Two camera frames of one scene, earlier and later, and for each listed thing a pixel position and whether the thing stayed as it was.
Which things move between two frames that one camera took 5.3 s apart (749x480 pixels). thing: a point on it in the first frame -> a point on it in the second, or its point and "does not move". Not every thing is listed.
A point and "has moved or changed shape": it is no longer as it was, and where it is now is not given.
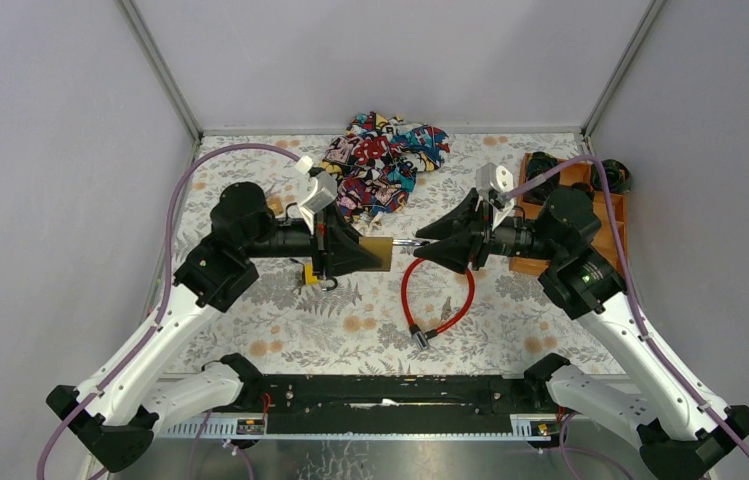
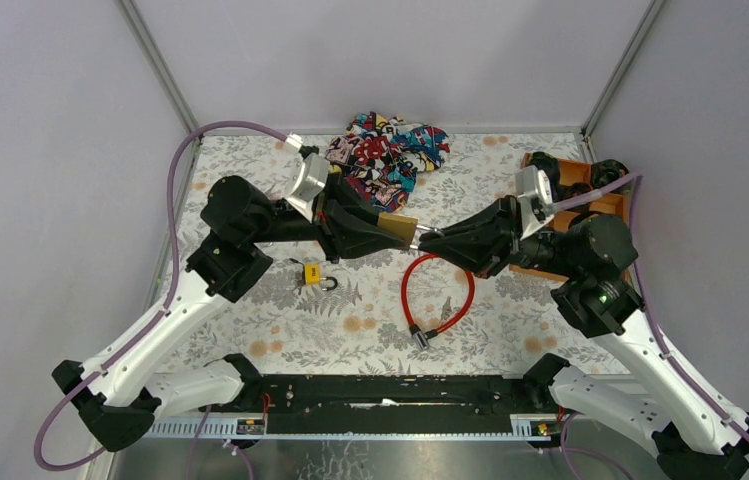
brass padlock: [380, 247] has moved or changed shape
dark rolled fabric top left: [540, 163] does not move
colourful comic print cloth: [374, 164] does not move
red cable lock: [419, 335] does not move
